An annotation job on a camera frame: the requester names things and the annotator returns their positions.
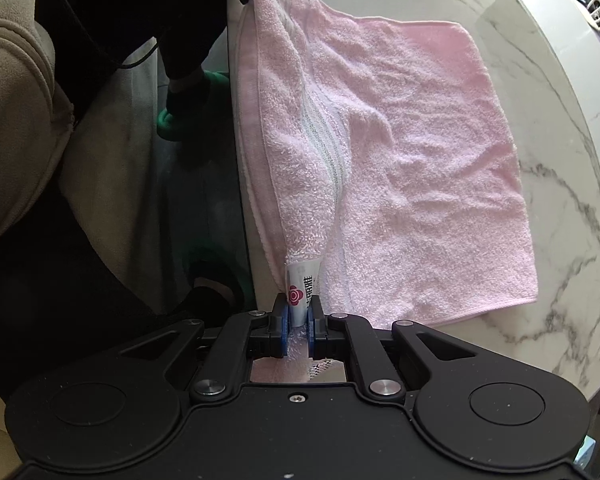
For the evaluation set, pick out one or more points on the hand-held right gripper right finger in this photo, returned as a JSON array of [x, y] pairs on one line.
[[312, 332]]

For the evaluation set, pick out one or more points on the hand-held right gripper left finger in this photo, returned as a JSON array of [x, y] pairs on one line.
[[282, 331]]

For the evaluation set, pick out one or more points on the pink towel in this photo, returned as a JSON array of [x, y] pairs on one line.
[[405, 135]]

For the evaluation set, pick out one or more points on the green slipper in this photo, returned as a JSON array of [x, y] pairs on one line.
[[232, 265], [180, 127]]

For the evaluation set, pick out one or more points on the beige fleece jacket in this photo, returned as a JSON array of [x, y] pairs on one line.
[[10, 85]]

